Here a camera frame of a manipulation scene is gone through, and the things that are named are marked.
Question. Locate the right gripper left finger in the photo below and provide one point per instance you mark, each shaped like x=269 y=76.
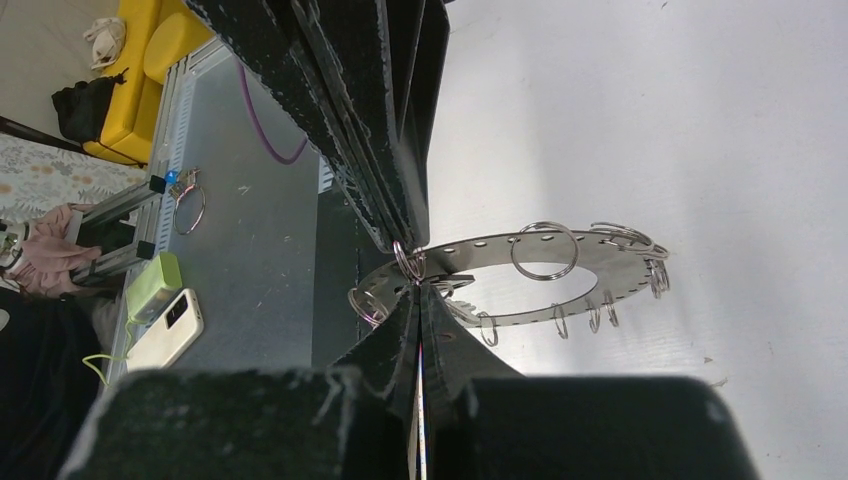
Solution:
x=352 y=420

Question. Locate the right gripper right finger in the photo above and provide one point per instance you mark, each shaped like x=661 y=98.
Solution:
x=487 y=421

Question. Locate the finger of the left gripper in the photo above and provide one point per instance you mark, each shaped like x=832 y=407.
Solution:
x=311 y=99
x=418 y=35

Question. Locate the black tagged key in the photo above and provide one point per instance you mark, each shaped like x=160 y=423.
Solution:
x=447 y=283

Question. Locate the metal key ring disc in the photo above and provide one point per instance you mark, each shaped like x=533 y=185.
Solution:
x=620 y=261

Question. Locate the yellow object in background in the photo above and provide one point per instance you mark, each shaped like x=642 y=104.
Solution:
x=158 y=35

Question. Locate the white smartphone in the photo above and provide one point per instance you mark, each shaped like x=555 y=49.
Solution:
x=169 y=336

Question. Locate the black bag in background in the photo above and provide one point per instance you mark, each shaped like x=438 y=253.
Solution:
x=82 y=108

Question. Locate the green power bank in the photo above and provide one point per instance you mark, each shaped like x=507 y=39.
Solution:
x=154 y=288

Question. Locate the left white cable duct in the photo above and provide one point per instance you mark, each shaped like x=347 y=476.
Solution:
x=179 y=181

